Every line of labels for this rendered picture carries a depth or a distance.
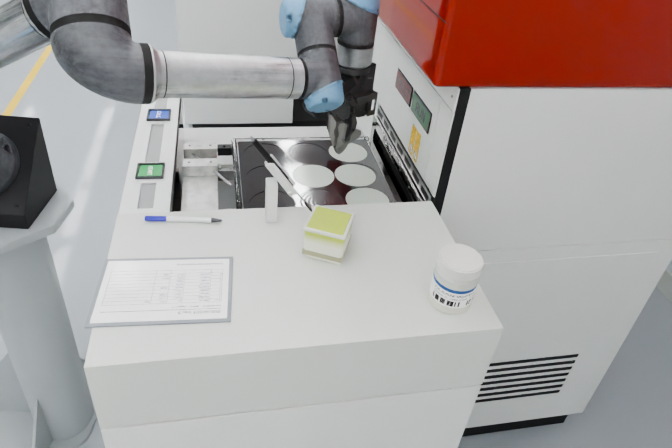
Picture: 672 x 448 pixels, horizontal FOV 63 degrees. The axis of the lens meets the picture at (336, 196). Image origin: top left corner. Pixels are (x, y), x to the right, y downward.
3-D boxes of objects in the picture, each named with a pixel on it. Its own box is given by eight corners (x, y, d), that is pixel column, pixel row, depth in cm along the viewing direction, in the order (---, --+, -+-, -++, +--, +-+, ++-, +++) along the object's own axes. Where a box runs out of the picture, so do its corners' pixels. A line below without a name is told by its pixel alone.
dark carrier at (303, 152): (365, 141, 148) (366, 139, 148) (401, 217, 121) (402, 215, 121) (237, 143, 141) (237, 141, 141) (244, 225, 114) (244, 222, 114)
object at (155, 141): (184, 137, 156) (180, 92, 148) (175, 268, 112) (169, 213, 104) (149, 137, 154) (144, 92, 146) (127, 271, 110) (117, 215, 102)
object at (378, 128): (374, 144, 157) (378, 114, 152) (422, 242, 122) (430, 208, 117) (368, 144, 157) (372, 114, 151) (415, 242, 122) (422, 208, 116)
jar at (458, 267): (460, 283, 94) (473, 241, 89) (476, 314, 89) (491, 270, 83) (422, 286, 93) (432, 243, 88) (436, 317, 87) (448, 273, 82)
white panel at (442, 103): (353, 98, 188) (367, -23, 165) (430, 253, 123) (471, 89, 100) (344, 98, 187) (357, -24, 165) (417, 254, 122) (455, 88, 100)
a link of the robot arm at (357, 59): (354, 52, 107) (327, 39, 111) (351, 74, 109) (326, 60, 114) (381, 46, 111) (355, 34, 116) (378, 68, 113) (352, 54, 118)
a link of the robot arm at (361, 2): (333, -19, 106) (373, -19, 109) (328, 36, 112) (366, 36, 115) (347, -8, 100) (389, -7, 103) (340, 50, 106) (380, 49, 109)
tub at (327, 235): (351, 242, 101) (355, 212, 97) (341, 267, 95) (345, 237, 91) (313, 232, 102) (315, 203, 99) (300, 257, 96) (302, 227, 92)
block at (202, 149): (216, 151, 140) (216, 141, 138) (217, 158, 137) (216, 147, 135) (184, 152, 138) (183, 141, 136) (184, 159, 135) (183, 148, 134)
